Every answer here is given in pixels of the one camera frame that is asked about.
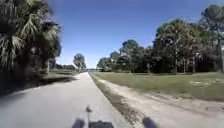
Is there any row of palm trees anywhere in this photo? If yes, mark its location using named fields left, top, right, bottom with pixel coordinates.
left=0, top=0, right=88, bottom=92

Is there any sandy dirt track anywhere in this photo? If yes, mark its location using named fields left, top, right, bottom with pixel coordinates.
left=95, top=76, right=224, bottom=128

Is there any grey asphalt path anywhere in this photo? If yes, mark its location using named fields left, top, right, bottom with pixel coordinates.
left=0, top=71, right=134, bottom=128

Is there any row of green trees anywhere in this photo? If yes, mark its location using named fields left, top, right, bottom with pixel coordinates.
left=96, top=3, right=224, bottom=75

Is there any grass field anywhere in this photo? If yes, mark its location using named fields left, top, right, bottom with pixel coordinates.
left=91, top=71, right=224, bottom=103

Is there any grass verge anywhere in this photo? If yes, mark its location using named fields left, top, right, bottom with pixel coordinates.
left=0, top=68, right=82, bottom=96

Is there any narrow grass strip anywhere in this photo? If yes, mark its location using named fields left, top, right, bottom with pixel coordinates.
left=88, top=72, right=148, bottom=128

